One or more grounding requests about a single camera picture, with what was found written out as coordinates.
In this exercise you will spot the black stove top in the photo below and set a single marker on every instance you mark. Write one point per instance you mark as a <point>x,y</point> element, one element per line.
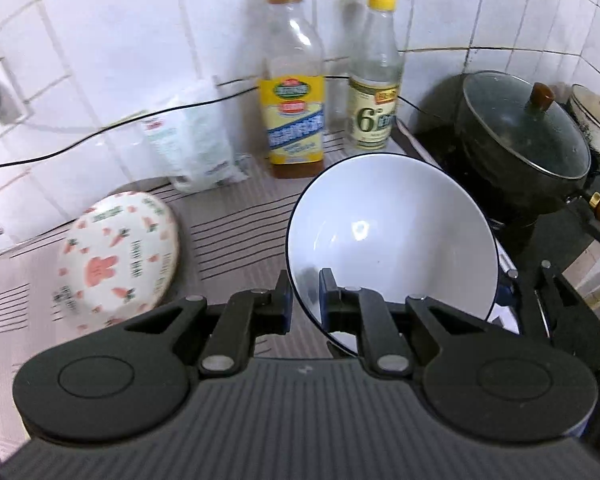
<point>545,240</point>

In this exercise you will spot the oil bottle with yellow label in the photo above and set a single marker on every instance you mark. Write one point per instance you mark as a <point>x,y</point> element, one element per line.
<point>292,110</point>

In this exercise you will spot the black cooking pot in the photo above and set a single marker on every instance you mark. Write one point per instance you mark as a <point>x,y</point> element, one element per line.
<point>500,175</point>

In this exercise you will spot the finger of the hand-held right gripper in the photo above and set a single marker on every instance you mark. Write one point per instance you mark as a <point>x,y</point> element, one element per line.
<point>570,315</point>

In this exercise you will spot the white bowl with dark rim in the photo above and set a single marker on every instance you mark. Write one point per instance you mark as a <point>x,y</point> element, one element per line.
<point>380,240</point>

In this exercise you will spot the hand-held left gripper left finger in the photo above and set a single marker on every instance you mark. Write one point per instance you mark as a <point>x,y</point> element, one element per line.
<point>282,305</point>

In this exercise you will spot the white plastic bag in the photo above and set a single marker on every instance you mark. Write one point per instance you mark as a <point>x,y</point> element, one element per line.
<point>195,135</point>

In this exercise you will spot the striped table mat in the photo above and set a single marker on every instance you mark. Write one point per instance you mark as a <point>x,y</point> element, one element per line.
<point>230,240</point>

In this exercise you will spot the vinegar bottle with yellow cap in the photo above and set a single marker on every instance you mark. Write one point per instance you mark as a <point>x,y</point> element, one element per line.
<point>375,95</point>

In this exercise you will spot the glass pot lid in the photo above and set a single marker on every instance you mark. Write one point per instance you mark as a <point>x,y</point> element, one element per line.
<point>525,125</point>

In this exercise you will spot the small white pot with lid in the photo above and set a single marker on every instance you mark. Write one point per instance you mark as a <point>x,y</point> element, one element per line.
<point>597,120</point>

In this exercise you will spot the white wall socket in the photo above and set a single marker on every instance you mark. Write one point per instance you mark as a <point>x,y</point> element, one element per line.
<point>5,105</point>

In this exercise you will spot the white rabbit carrot plate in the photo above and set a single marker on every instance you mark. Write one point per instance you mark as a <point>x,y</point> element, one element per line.
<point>115,260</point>

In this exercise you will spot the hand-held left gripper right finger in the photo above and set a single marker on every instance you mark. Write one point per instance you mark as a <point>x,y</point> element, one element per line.
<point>325,300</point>

